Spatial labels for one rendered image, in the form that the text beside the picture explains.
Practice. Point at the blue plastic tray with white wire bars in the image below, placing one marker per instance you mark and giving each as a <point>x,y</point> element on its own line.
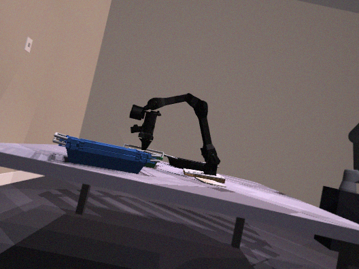
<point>106,147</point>

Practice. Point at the green plastic tray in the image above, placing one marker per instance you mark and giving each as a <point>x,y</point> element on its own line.
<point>151,165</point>

